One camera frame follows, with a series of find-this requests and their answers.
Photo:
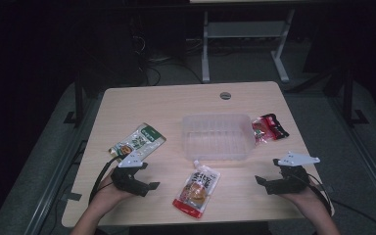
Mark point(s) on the person's left hand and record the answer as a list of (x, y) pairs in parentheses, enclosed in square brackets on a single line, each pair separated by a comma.
[(106, 196)]

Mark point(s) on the grey table grommet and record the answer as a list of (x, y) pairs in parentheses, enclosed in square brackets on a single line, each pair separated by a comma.
[(225, 96)]

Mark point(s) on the clear plastic container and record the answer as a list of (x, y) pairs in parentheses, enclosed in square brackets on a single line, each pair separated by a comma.
[(218, 137)]

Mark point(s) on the black metal stand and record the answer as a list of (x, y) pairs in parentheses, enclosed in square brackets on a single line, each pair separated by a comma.
[(78, 104), (349, 104)]

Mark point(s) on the green and white snack packet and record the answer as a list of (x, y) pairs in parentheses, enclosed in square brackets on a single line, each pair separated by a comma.
[(138, 142)]

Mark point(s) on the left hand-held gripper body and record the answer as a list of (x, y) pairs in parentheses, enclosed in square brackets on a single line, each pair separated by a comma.
[(129, 181)]

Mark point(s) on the person's right hand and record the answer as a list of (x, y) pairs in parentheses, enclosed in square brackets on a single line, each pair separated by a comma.
[(310, 200)]

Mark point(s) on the red and black snack packet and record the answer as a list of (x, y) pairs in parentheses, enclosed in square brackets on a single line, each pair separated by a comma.
[(269, 128)]

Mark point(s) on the grey tape strip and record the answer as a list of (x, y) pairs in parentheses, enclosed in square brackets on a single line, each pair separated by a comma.
[(71, 196)]

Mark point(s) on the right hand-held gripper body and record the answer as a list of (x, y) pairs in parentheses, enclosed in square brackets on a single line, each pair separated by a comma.
[(290, 182)]

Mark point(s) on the aluminium floor rail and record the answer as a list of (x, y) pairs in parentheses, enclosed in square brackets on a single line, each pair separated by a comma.
[(55, 182), (362, 153)]

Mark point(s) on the white metal desk frame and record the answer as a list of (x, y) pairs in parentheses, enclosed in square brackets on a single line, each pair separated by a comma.
[(246, 29)]

